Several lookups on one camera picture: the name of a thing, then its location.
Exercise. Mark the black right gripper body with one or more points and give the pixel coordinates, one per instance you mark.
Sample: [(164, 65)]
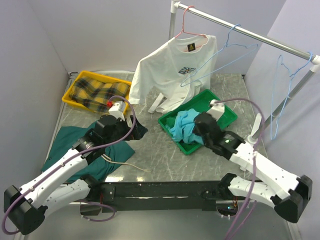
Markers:
[(206, 141)]

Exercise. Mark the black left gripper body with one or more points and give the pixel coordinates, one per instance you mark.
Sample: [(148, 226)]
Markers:
[(121, 129)]

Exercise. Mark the light blue t shirt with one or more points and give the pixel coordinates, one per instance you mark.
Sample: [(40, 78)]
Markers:
[(183, 128)]

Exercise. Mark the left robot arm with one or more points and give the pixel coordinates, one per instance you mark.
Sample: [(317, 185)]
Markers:
[(28, 206)]

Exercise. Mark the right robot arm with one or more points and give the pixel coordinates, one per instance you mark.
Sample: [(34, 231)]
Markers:
[(287, 193)]

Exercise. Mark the white t shirt on hanger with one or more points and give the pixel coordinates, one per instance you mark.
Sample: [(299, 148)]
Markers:
[(179, 70)]

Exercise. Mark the green plastic bin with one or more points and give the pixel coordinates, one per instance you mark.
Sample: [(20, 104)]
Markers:
[(199, 103)]

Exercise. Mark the green cloth in bin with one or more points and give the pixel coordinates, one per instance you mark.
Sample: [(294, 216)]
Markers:
[(170, 121)]

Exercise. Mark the yellow plaid cloth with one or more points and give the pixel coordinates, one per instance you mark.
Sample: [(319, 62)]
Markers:
[(95, 95)]

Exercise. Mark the white rack foot left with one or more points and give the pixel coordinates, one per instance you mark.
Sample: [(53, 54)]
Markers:
[(156, 103)]

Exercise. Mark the yellow plastic bin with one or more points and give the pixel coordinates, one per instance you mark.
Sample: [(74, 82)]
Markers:
[(99, 77)]

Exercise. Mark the white rack base foot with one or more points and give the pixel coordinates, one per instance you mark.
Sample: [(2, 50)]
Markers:
[(252, 138)]

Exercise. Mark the metal clothes rack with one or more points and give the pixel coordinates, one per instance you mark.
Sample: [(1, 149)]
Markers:
[(315, 64)]

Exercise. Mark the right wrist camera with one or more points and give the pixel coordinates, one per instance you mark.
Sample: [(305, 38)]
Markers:
[(216, 110)]

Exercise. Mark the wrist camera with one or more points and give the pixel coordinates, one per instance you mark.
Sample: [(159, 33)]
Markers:
[(216, 110), (117, 110)]

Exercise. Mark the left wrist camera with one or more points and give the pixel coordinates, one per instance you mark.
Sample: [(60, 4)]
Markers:
[(117, 110)]

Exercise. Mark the blue wire hanger right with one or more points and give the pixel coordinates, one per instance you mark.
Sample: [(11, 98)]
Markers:
[(276, 113)]

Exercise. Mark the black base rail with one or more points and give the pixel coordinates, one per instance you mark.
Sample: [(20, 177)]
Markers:
[(168, 195)]

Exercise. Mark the pink wire hanger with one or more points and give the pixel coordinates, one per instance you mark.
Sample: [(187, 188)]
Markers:
[(190, 27)]

